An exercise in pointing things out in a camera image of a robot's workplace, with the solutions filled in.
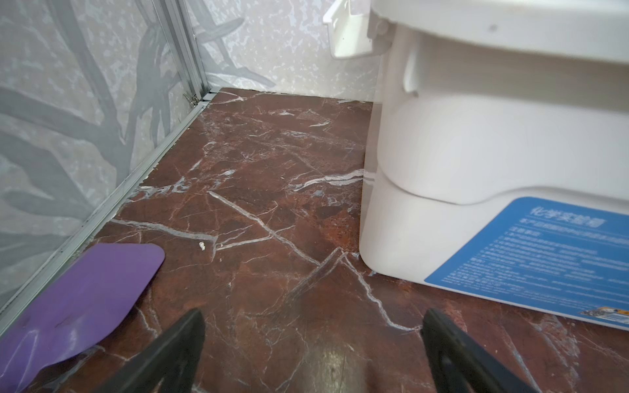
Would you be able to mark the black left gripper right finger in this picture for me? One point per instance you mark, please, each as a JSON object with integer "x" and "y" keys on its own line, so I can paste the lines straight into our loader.
{"x": 459, "y": 364}

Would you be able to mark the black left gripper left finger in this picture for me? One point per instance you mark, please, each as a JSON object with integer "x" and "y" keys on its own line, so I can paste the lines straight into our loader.
{"x": 169, "y": 363}

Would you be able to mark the purple toy shovel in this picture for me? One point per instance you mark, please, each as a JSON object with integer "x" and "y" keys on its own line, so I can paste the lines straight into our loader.
{"x": 87, "y": 303}

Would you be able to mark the white plastic storage bin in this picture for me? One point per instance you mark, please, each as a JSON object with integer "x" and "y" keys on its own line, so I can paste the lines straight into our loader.
{"x": 497, "y": 157}

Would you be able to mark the aluminium frame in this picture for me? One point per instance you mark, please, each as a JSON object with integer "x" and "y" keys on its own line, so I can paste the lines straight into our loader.
{"x": 92, "y": 93}

